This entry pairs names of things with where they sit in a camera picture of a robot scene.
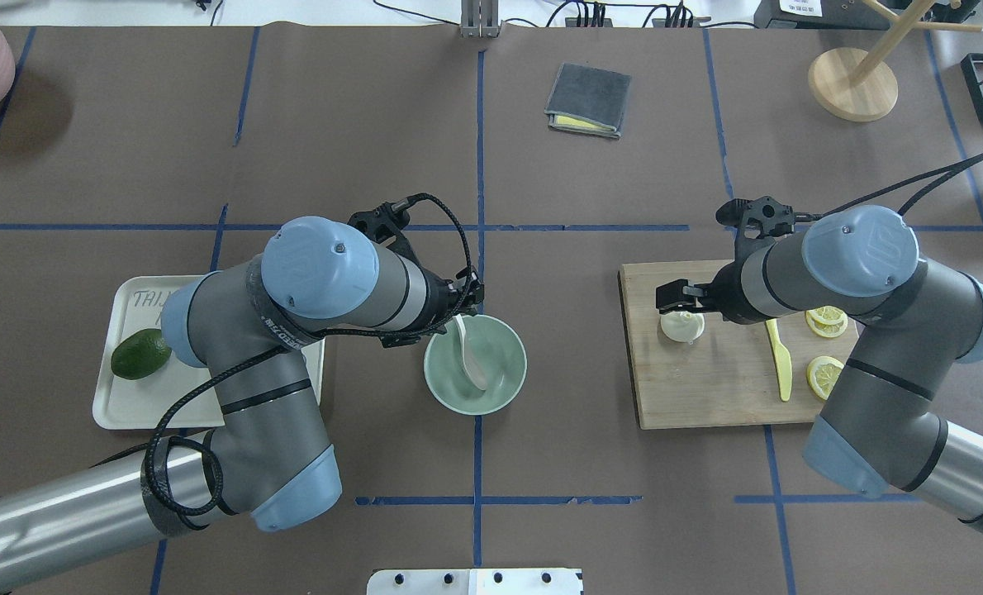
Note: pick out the wooden round stand base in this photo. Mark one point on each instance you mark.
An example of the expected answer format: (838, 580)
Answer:
(857, 85)

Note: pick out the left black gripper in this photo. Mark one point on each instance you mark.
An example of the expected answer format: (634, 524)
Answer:
(439, 299)

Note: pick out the bamboo cutting board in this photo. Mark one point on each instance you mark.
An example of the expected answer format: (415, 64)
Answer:
(727, 376)

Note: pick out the lemon slice partly hidden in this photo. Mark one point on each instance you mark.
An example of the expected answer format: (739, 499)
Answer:
(827, 331)

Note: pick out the yellow sponge under cloth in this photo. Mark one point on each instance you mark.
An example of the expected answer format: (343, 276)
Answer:
(561, 122)

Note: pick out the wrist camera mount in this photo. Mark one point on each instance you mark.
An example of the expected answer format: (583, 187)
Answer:
(387, 222)
(765, 215)

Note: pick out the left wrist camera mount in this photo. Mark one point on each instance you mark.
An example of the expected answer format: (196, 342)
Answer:
(387, 222)

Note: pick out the light green bowl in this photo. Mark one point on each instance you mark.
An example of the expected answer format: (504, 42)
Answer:
(498, 350)

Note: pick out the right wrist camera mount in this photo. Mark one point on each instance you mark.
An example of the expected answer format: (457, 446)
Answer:
(765, 215)

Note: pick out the metal camera post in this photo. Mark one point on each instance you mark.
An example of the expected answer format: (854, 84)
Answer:
(480, 19)

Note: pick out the lemon slice lower front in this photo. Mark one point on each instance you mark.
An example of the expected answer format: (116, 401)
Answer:
(821, 375)

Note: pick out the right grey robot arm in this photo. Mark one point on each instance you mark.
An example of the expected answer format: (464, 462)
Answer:
(918, 317)

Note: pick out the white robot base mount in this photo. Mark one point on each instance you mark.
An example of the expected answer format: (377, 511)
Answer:
(477, 581)

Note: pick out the lemon slice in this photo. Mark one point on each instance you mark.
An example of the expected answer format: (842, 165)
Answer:
(821, 375)
(827, 315)

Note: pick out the green avocado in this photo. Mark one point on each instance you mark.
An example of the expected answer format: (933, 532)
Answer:
(140, 355)

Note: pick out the white bear tray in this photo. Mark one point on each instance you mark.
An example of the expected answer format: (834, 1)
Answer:
(123, 404)

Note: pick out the yellow plastic knife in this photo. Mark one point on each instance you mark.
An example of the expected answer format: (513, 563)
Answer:
(782, 359)

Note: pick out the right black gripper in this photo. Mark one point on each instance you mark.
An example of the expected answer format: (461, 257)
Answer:
(727, 296)

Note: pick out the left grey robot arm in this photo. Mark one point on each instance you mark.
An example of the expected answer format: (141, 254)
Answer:
(252, 439)

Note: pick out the lemon slice upper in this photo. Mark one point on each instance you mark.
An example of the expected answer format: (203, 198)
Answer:
(827, 315)

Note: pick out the white ceramic spoon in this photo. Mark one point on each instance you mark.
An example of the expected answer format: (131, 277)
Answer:
(471, 367)

